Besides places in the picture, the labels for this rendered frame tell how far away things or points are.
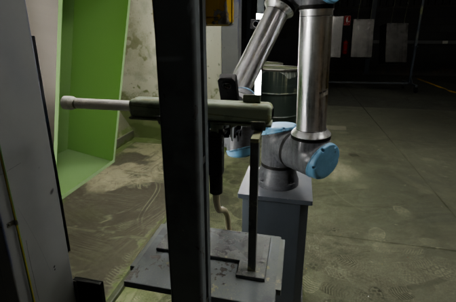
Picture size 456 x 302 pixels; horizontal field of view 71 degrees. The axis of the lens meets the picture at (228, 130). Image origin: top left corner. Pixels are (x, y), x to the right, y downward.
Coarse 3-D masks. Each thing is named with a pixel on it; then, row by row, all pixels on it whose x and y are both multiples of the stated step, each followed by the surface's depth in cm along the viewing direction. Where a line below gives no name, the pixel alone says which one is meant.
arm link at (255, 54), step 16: (272, 0) 113; (288, 0) 112; (272, 16) 113; (288, 16) 116; (256, 32) 114; (272, 32) 113; (256, 48) 112; (240, 64) 113; (256, 64) 112; (240, 80) 111
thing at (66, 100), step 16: (64, 96) 74; (144, 96) 71; (256, 96) 64; (144, 112) 69; (208, 112) 65; (224, 112) 65; (240, 112) 64; (256, 112) 63; (272, 112) 64; (208, 144) 68; (208, 160) 70
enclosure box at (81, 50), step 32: (32, 0) 130; (64, 0) 181; (96, 0) 186; (128, 0) 181; (32, 32) 134; (64, 32) 187; (96, 32) 192; (64, 64) 195; (96, 64) 198; (96, 96) 204; (64, 128) 210; (96, 128) 210; (64, 160) 203; (96, 160) 212; (64, 192) 172
